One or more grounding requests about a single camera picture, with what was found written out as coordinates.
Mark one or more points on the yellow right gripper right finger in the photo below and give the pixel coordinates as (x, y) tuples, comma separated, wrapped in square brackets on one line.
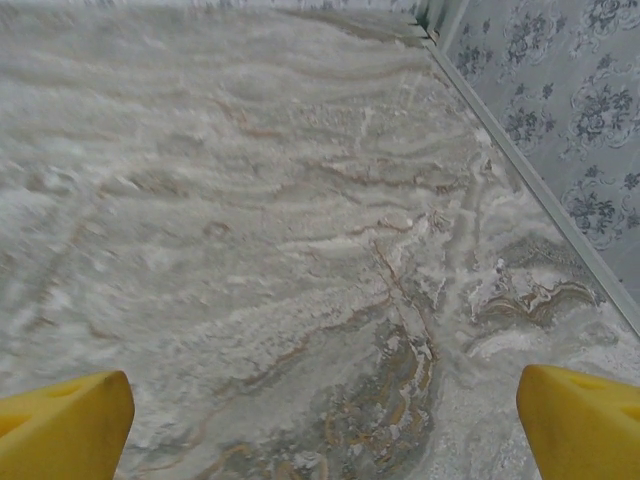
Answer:
[(585, 430)]

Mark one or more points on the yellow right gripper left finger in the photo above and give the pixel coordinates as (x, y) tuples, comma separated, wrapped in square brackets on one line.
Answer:
[(65, 430)]

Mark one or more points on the aluminium side rail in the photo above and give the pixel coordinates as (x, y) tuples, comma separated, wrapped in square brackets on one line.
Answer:
[(550, 202)]

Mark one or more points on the aluminium frame post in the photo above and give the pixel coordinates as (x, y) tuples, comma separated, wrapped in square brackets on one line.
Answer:
[(452, 22)]

